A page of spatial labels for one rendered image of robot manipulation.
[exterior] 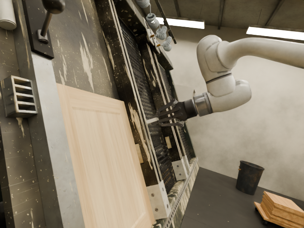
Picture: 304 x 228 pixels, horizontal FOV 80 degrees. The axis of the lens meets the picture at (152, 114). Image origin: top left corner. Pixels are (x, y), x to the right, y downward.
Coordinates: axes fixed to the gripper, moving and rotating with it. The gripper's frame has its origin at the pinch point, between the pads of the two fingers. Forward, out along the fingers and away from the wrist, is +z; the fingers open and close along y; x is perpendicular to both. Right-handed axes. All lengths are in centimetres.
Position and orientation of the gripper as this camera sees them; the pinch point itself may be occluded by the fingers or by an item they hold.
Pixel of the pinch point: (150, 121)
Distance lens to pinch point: 80.2
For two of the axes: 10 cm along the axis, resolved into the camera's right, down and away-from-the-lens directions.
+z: -9.1, 3.0, 2.9
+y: -2.7, -9.5, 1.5
